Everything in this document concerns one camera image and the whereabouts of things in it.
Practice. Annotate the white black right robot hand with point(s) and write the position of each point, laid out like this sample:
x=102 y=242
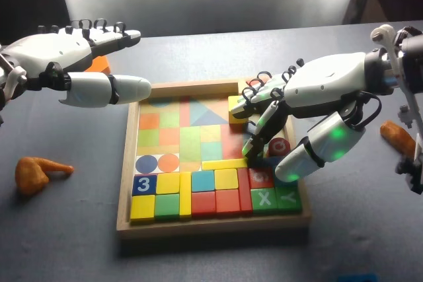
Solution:
x=327 y=84

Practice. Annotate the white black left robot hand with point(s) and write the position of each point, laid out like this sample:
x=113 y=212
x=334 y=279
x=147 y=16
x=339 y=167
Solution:
x=49 y=51

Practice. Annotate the orange polyhedron block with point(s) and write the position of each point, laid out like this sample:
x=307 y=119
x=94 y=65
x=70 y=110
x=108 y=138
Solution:
x=100 y=64

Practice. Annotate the yellow cube block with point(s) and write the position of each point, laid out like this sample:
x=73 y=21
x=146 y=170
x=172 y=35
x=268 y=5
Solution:
x=236 y=99

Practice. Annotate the orange toy chicken drumstick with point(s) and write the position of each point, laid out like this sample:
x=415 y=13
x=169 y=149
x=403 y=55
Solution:
x=31 y=176
x=396 y=135

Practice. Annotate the wooden puzzle tray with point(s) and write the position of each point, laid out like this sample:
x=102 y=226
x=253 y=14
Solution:
x=215 y=226

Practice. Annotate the grey table cloth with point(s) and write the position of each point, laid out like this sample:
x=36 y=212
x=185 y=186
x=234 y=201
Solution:
x=66 y=245

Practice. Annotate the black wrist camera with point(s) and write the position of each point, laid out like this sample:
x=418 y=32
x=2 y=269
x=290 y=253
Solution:
x=413 y=176

